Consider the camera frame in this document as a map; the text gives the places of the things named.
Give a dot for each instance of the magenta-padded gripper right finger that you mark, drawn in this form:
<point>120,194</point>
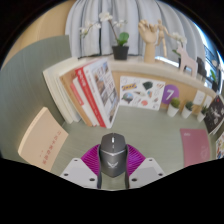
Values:
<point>148,171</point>

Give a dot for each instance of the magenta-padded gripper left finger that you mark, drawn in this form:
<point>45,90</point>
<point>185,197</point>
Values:
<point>78,171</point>

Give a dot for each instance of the dark grey computer mouse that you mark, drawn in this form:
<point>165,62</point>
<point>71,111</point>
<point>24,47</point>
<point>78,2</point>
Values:
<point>113,156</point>

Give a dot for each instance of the pink mouse pad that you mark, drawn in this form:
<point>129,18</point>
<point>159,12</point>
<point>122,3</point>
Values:
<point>195,148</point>

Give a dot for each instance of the beige thin book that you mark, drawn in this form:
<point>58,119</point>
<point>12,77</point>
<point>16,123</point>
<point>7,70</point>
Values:
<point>41,140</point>

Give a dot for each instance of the small succulent in white pot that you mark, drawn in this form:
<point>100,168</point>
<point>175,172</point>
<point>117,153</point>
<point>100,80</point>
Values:
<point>186,113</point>
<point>200,117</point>
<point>172,111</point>

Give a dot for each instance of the white book with red strip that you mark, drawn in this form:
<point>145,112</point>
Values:
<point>80,96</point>

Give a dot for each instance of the white sticker sheet card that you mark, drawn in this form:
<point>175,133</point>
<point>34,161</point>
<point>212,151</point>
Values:
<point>141,93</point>

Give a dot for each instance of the red cover book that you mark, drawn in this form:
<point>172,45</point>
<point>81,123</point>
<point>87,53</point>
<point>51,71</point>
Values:
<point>87,91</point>

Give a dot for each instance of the purple round number sign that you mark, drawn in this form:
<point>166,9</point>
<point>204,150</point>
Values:
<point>170,94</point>

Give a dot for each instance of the photo cover magazine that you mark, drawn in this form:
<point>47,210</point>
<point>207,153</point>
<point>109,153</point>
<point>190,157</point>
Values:
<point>103,90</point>

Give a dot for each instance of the tan cover book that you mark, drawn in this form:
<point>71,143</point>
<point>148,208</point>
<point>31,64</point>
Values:
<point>69,85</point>

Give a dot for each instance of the black cover book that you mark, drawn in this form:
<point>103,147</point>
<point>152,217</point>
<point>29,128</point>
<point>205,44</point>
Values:
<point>215,115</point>

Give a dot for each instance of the wooden desk back shelf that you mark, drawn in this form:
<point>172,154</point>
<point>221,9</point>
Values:
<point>140,68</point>

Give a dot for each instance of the green felt desk partition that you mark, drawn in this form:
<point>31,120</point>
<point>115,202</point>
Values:
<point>23,80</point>

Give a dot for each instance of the white orchid in black pot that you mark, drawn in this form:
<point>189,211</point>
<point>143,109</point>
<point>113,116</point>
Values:
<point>214,78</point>
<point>120,52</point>

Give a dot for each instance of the pink horse figure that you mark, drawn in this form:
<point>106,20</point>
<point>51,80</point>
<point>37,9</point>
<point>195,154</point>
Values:
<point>186,61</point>

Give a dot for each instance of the black horse figure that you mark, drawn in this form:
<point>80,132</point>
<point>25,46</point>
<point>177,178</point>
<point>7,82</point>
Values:
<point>201,66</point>

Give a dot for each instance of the light grey curtain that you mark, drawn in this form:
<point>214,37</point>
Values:
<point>96,40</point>

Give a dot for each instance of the wooden hand model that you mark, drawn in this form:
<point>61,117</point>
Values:
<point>149,36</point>

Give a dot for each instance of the wooden mannequin figure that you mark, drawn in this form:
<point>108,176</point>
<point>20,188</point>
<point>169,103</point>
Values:
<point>162,35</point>

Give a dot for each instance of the white wall socket plate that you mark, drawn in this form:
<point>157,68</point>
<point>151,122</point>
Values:
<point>199,98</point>

